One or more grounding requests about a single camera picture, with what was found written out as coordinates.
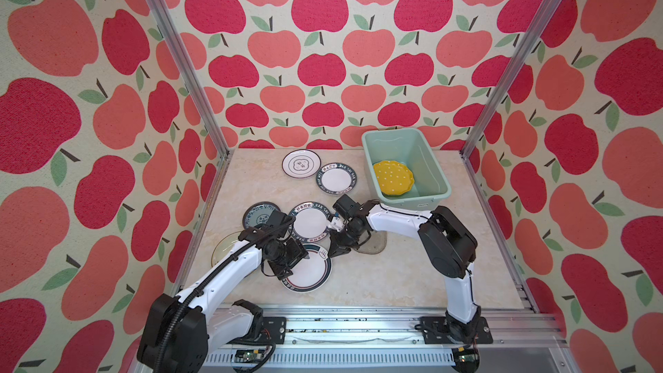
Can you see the aluminium corner post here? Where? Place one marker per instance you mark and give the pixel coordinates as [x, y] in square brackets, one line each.
[184, 64]
[529, 40]

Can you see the cream plate brown rim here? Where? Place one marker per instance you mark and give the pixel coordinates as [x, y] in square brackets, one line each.
[224, 247]

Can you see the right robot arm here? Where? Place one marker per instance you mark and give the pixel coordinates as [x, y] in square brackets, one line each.
[449, 245]

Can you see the aluminium corner post right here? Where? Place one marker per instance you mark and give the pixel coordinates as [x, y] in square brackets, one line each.
[529, 40]

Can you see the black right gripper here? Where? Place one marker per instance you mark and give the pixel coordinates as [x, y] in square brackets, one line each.
[334, 248]

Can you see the yellow dotted scalloped plate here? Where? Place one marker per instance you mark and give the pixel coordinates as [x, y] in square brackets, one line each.
[393, 178]

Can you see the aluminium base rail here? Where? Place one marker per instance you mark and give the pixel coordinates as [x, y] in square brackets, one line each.
[353, 337]

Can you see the green rim plate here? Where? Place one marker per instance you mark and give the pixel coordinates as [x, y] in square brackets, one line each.
[311, 221]
[336, 178]

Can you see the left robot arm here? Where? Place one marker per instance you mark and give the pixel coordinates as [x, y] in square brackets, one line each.
[207, 300]

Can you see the aluminium corner post left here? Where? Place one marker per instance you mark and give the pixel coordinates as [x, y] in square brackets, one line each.
[184, 64]

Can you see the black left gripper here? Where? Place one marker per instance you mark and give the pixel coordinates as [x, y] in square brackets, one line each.
[298, 253]

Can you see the clear glass square plate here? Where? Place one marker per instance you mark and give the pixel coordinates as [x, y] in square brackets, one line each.
[372, 242]

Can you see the mint green plastic bin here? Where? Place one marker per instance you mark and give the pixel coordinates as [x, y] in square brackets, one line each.
[410, 148]

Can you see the white plate dark red-green rim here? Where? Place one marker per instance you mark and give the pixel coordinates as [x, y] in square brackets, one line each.
[311, 273]

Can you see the blue floral patterned plate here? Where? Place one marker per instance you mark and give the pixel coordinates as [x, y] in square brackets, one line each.
[258, 214]

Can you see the white plate blue rim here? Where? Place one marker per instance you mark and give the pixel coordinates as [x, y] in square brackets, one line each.
[301, 164]

